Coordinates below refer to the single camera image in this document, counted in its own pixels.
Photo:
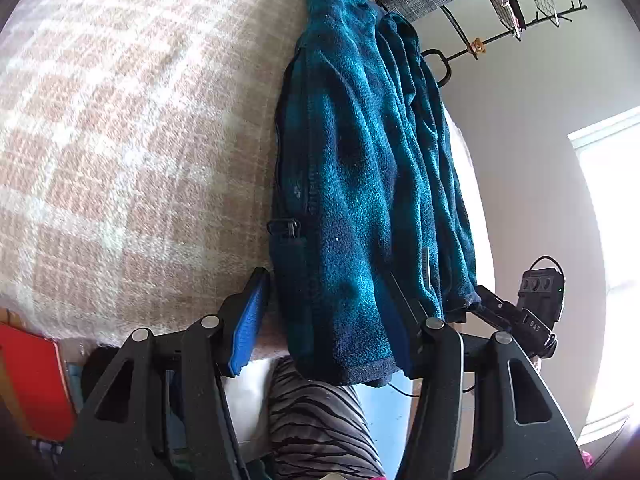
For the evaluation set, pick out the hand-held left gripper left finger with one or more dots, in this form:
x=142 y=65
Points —
x=247 y=325

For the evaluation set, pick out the black metal clothes rack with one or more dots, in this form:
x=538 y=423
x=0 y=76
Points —
x=448 y=71

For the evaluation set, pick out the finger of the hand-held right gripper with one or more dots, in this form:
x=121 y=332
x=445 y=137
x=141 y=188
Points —
x=495 y=307

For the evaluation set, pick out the small bear figurine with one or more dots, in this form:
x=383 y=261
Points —
x=478 y=48

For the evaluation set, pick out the teal plaid fleece jacket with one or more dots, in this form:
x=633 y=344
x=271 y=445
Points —
x=350 y=185

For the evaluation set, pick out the white cloth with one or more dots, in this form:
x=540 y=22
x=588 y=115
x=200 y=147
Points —
x=250 y=410

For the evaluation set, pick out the pink white checked blanket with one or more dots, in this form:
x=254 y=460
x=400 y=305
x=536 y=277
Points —
x=125 y=135

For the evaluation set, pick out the red notebook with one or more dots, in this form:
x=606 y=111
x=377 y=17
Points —
x=35 y=385

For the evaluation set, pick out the zebra striped cloth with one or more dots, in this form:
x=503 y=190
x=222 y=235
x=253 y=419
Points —
x=315 y=425

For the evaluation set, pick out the bright window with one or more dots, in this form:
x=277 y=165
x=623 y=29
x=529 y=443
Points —
x=615 y=210

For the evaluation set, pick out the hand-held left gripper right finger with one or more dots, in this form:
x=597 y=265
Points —
x=395 y=330

